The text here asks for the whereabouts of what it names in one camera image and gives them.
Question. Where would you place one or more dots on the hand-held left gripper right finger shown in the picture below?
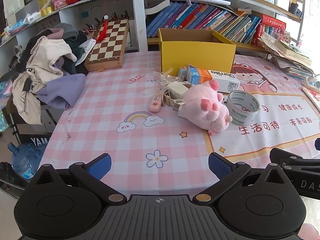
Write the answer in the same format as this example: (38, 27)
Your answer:
(220, 166)

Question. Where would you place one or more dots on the white bookshelf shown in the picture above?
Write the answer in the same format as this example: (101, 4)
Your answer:
(137, 17)

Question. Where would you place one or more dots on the orange and white carton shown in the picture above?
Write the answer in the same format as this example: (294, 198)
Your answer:
(212, 76)

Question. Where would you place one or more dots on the small black box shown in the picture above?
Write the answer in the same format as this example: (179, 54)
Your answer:
(294, 8)

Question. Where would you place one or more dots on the small blue round toy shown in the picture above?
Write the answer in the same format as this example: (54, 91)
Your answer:
(183, 73)

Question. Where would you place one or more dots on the white wrist watch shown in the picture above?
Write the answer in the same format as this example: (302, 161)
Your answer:
(176, 90)

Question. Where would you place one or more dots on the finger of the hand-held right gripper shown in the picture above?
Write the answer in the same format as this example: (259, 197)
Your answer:
(287, 158)
(318, 145)

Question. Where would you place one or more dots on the white pen holder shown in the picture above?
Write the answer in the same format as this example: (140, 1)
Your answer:
(282, 1)

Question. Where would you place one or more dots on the red tassel ornament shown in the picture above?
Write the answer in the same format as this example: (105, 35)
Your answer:
(102, 31)

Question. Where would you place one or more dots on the cream garment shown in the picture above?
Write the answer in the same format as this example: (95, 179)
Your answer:
(42, 62)

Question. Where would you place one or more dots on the white power strip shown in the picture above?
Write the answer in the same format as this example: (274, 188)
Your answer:
(312, 82)

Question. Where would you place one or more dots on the blue water jug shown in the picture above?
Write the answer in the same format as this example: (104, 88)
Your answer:
(22, 160)

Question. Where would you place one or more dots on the white beaded ribbon bow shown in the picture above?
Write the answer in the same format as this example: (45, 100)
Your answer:
(165, 78)

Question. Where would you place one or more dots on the stack of papers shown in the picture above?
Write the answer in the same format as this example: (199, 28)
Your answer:
(287, 55)

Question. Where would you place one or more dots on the yellow cardboard box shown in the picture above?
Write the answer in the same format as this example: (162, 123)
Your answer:
(195, 57)

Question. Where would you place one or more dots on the white cloth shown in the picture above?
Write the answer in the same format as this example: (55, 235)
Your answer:
(87, 46)

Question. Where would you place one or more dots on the thick red book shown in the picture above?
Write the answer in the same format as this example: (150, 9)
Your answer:
(271, 23)

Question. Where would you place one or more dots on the grey knitted cloth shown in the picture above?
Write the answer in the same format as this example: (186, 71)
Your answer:
(66, 28)

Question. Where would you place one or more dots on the pink printed box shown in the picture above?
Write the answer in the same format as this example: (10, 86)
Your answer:
(59, 3)

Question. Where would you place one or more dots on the wooden chess board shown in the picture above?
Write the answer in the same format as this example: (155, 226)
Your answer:
(107, 45)

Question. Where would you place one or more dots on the flat white notebook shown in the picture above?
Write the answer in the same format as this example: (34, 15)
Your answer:
(200, 0)

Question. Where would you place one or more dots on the clear tape roll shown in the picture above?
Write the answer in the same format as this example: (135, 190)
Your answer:
(235, 105)

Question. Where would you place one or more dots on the bunch of pens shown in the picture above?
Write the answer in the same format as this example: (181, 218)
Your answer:
(91, 26)

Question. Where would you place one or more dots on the row of colourful books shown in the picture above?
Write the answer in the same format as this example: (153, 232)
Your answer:
(200, 17)

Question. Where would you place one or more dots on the pink plush toy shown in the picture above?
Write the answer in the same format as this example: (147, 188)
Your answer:
(200, 105)

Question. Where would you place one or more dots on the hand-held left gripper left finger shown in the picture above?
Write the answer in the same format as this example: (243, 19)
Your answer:
(100, 166)

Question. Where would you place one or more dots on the pink checked desktop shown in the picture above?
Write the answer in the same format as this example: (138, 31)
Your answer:
(100, 105)

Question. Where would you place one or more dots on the pink patterned notebook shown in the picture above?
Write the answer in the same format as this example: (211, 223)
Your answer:
(312, 96)

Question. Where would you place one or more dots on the black cardboard box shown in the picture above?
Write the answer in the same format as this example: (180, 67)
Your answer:
(35, 138)

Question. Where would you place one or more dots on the thick dark-covered book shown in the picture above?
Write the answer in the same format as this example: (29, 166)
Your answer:
(156, 7)

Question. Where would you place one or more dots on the lavender garment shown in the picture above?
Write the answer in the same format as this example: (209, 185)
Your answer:
(65, 87)

